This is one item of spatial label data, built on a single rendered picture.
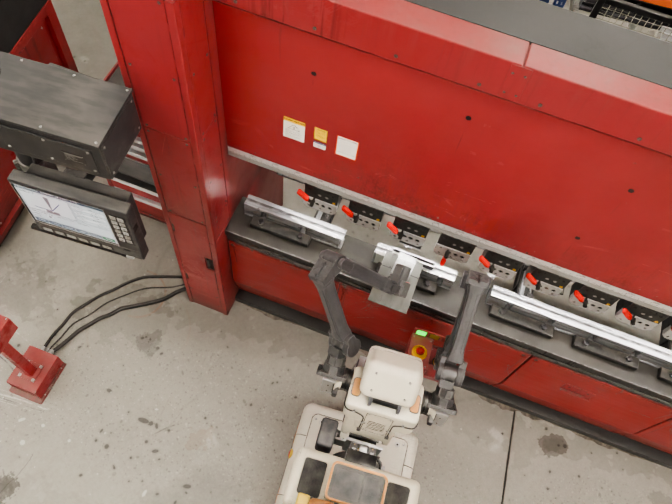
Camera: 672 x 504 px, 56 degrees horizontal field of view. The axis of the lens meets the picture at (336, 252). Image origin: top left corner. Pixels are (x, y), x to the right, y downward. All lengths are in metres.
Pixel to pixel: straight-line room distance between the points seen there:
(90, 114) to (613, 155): 1.60
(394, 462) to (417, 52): 2.12
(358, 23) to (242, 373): 2.32
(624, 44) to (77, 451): 3.13
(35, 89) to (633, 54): 1.79
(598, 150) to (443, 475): 2.17
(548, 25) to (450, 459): 2.45
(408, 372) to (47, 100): 1.49
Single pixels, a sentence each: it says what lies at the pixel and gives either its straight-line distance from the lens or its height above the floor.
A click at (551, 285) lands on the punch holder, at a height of 1.25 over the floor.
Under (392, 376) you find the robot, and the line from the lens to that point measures 2.29.
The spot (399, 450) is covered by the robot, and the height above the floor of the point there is 0.28.
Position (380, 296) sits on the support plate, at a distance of 2.81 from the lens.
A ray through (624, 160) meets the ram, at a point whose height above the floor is 2.07.
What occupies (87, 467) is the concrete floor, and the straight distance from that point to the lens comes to 3.71.
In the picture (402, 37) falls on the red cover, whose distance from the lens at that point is 1.90.
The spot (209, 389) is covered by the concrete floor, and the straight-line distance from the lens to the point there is 3.69.
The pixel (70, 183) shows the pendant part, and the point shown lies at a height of 1.57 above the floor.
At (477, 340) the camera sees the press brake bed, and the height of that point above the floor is 0.72.
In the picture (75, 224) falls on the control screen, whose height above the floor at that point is 1.39.
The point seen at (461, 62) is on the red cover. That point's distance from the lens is 1.90.
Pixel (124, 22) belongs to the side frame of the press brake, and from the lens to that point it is 2.08.
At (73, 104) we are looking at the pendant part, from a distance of 2.17.
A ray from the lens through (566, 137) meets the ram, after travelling 2.06.
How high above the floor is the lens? 3.54
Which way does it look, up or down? 62 degrees down
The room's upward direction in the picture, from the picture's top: 11 degrees clockwise
